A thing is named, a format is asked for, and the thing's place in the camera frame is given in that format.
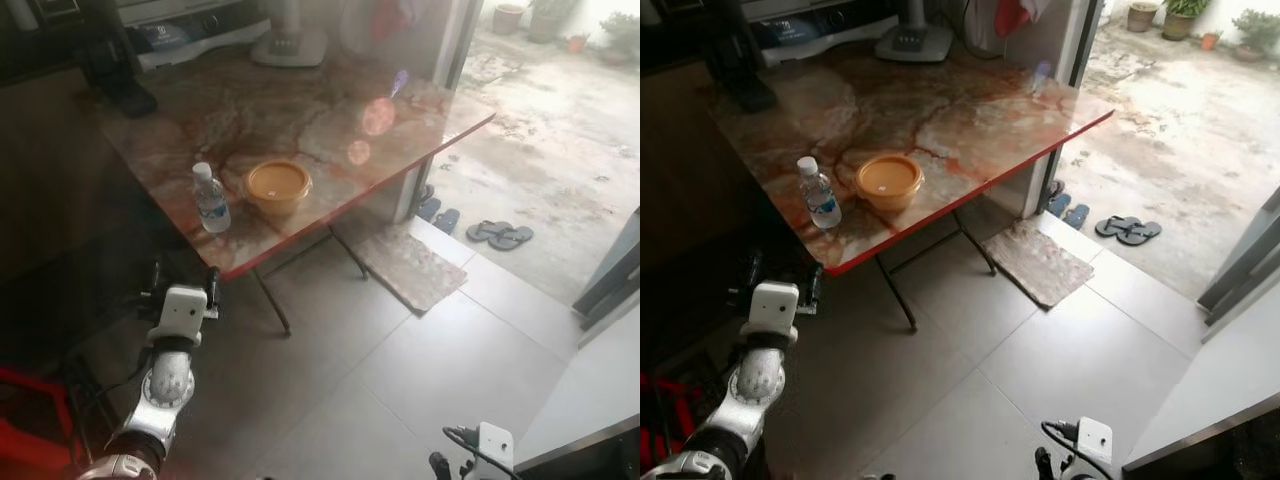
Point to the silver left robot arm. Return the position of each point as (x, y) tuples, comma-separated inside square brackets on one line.
[(758, 385), (165, 390)]

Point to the clear plastic water bottle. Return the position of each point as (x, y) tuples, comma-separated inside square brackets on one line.
[(211, 205), (820, 200)]

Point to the orange lidded plastic bowl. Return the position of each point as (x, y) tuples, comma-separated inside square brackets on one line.
[(277, 185), (889, 180)]

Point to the mottled pink door mat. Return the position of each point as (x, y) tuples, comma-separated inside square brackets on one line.
[(410, 265), (1040, 262)]

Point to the dark grey sliding door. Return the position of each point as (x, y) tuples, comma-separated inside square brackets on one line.
[(610, 275), (1245, 260)]

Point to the red plastic stool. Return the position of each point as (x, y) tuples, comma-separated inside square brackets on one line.
[(25, 445), (655, 440)]

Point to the black countertop appliance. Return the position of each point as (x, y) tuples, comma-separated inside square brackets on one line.
[(738, 65), (115, 70)]

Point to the printed cardboard appliance box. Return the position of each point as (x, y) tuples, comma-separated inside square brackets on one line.
[(190, 35), (815, 35)]

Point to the white fan base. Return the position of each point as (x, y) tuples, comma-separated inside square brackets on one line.
[(290, 45), (915, 42)]

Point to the bushy potted plant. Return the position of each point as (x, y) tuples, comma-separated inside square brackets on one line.
[(620, 38), (1255, 38)]

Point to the small orange flower pot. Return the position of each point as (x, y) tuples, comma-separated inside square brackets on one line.
[(1211, 41), (576, 44)]

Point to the green plant in brown pot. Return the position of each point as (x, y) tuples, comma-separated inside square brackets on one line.
[(1185, 20), (548, 22)]

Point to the large terracotta pot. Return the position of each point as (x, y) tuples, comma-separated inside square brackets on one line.
[(508, 20), (1143, 18)]

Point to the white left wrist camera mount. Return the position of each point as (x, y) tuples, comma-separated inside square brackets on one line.
[(775, 312), (180, 315)]

